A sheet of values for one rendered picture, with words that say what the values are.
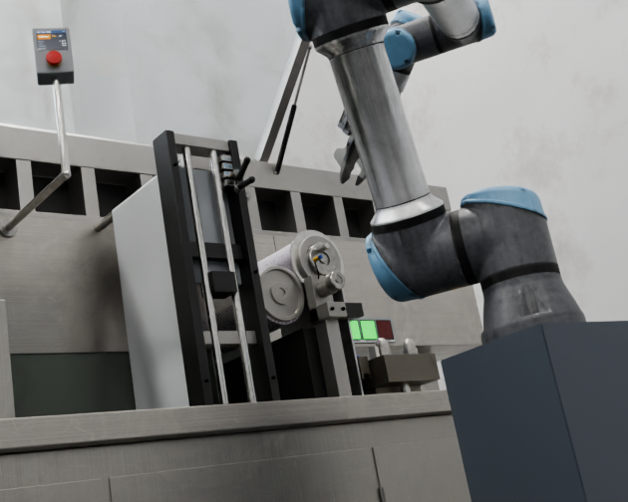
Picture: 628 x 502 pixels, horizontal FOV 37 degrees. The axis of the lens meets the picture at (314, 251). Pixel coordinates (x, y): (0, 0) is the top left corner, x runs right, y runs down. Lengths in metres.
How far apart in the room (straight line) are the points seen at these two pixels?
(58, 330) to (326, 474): 0.74
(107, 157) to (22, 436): 1.09
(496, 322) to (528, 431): 0.16
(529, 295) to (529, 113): 3.11
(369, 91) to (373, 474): 0.64
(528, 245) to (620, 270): 2.70
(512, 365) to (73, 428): 0.59
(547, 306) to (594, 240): 2.81
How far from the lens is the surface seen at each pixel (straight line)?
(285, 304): 1.92
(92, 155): 2.21
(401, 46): 1.73
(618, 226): 4.06
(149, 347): 1.90
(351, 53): 1.38
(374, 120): 1.37
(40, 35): 1.91
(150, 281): 1.90
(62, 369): 2.00
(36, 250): 2.06
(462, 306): 2.82
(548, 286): 1.35
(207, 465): 1.41
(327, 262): 2.01
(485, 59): 4.66
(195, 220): 1.70
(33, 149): 2.16
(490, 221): 1.37
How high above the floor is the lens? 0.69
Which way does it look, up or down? 17 degrees up
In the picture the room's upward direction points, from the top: 11 degrees counter-clockwise
